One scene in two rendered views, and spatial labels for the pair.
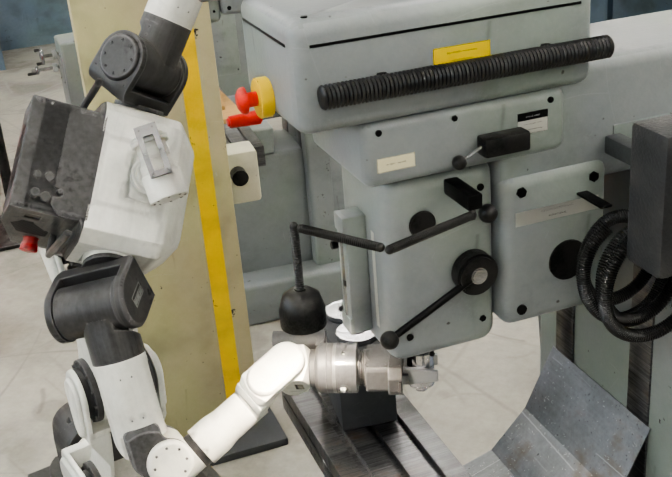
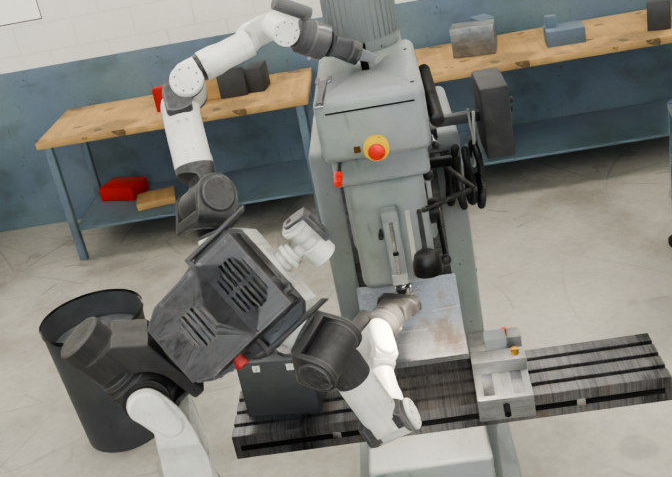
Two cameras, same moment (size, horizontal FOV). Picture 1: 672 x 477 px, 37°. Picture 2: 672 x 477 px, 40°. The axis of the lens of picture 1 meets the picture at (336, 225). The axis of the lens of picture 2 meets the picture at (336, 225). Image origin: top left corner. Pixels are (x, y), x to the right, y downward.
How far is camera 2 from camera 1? 2.13 m
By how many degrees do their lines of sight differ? 60
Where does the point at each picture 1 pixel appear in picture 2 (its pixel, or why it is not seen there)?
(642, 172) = (493, 110)
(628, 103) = not seen: hidden behind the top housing
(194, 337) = not seen: outside the picture
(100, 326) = (353, 353)
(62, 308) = (332, 359)
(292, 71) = (422, 111)
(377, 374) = (408, 307)
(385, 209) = (420, 188)
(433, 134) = not seen: hidden behind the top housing
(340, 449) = (339, 415)
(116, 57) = (218, 194)
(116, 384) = (376, 384)
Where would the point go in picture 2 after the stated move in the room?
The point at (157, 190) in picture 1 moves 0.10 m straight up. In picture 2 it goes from (329, 248) to (320, 208)
